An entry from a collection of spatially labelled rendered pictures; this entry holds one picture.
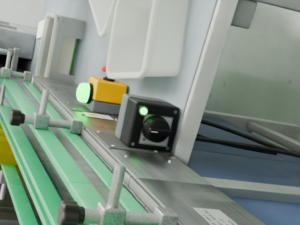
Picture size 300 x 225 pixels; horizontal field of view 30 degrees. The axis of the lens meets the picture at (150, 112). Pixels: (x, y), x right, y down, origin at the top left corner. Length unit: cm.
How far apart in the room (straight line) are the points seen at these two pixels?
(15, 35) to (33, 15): 279
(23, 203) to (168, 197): 49
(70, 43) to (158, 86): 65
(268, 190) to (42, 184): 37
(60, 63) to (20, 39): 81
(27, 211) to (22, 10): 422
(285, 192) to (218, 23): 29
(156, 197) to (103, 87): 53
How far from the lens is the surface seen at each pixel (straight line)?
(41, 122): 103
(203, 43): 93
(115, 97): 121
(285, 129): 180
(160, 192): 72
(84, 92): 121
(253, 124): 169
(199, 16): 96
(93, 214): 60
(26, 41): 248
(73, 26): 168
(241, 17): 99
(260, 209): 84
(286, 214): 85
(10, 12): 523
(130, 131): 93
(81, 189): 73
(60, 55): 168
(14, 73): 162
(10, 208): 147
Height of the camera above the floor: 116
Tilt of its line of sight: 22 degrees down
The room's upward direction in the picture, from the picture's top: 82 degrees counter-clockwise
